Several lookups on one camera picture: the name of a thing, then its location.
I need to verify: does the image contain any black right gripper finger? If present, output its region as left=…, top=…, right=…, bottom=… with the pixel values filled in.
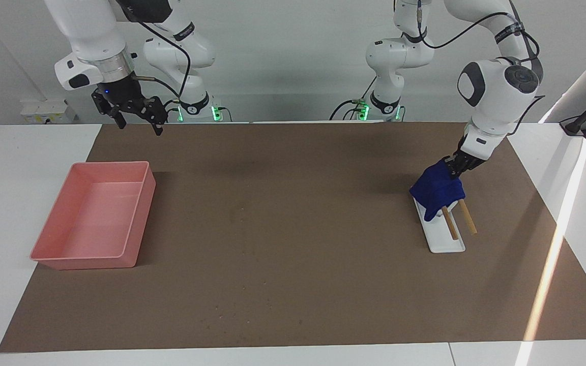
left=131, top=97, right=168, bottom=136
left=92, top=90, right=127, bottom=130

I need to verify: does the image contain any blue towel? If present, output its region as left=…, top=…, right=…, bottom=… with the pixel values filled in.
left=409, top=158, right=465, bottom=222

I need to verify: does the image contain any wooden rack rod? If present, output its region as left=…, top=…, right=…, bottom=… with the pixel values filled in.
left=442, top=207, right=460, bottom=240
left=457, top=198, right=478, bottom=236

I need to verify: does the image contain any pink plastic tray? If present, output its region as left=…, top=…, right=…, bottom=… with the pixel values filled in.
left=30, top=161, right=157, bottom=270

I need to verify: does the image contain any brown table mat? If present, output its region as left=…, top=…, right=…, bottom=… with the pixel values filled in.
left=0, top=122, right=586, bottom=353

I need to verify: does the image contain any black base cable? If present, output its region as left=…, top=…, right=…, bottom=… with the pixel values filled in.
left=330, top=76, right=377, bottom=121
left=158, top=99, right=179, bottom=123

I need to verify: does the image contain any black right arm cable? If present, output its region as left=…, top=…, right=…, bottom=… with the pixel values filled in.
left=130, top=10, right=192, bottom=100

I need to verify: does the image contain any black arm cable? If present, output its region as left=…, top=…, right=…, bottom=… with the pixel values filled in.
left=415, top=0, right=546, bottom=135
left=130, top=10, right=192, bottom=100

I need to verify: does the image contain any white wall socket box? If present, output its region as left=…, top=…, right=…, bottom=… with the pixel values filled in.
left=21, top=99, right=76, bottom=124

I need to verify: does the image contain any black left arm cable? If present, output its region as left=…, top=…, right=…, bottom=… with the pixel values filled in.
left=415, top=0, right=546, bottom=135

